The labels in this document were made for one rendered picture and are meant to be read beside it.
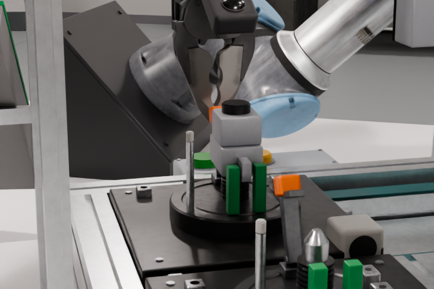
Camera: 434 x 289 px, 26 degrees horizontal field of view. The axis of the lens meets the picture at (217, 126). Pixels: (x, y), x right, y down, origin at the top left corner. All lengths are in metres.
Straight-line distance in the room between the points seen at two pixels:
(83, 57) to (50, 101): 0.74
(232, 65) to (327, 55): 0.37
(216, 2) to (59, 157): 0.31
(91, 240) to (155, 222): 0.07
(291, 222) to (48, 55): 0.26
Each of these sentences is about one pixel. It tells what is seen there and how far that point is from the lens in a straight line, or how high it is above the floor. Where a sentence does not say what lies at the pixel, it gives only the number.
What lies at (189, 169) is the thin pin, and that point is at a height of 1.04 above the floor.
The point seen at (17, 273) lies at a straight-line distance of 1.17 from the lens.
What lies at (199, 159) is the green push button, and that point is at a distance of 1.20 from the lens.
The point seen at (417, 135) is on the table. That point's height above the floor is 0.86.
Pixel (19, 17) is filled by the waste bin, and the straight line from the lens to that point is 8.36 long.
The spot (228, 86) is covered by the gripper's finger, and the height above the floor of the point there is 1.09.
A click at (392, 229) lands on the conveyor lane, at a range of 1.14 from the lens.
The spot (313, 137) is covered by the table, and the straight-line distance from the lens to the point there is 1.73.
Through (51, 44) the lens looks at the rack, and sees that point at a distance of 0.71.
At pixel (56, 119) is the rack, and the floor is 1.14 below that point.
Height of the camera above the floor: 1.32
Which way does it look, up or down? 15 degrees down
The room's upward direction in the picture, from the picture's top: straight up
